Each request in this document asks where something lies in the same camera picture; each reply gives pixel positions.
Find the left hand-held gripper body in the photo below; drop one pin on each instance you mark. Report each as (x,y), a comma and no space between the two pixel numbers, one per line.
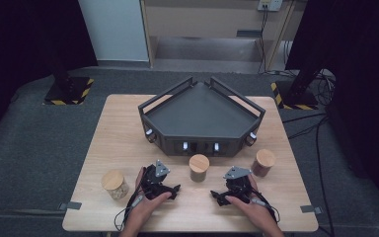
(154,184)

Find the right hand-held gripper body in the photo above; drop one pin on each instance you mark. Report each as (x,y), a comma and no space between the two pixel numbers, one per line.
(240,186)

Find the glass jar with olive filling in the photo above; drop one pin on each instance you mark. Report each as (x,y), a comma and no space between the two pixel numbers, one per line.
(199,168)

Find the glass jar with pale beans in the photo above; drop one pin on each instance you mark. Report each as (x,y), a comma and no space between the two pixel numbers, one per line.
(115,184)

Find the black corner shelf rack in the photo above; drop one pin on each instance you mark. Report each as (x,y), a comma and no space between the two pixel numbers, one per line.
(200,115)

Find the person's left hand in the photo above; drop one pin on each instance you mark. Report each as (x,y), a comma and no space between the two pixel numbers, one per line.
(144,210)

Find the person's right hand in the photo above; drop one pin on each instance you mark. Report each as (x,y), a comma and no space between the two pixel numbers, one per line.
(253,214)

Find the glass jar with reddish filling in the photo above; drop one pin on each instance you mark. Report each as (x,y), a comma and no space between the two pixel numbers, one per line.
(263,163)

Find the gray tape strip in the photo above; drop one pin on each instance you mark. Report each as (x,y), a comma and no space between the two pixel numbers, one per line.
(69,206)
(311,209)

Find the black stand with striped base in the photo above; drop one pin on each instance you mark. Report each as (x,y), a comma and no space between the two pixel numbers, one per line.
(69,92)
(296,97)

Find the white panel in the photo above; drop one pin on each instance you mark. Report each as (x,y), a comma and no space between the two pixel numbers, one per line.
(115,29)

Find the dark curtain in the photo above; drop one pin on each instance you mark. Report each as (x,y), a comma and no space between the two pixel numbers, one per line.
(362,65)
(19,49)

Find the white wall socket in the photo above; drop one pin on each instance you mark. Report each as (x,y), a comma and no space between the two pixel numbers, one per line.
(269,4)

